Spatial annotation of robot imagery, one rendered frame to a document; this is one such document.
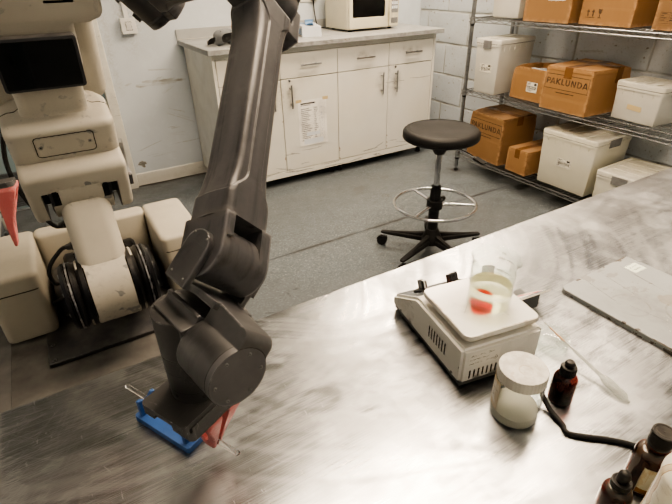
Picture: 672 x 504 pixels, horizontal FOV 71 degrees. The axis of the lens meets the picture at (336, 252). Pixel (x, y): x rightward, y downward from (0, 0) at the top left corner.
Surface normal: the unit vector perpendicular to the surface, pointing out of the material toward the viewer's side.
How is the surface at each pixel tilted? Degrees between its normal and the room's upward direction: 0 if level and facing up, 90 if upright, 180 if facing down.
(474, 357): 90
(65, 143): 112
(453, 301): 0
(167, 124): 90
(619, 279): 0
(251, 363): 90
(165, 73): 91
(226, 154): 42
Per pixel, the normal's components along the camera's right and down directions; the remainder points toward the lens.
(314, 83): 0.51, 0.43
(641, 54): -0.86, 0.28
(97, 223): 0.45, 0.01
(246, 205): 0.85, -0.18
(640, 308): -0.02, -0.86
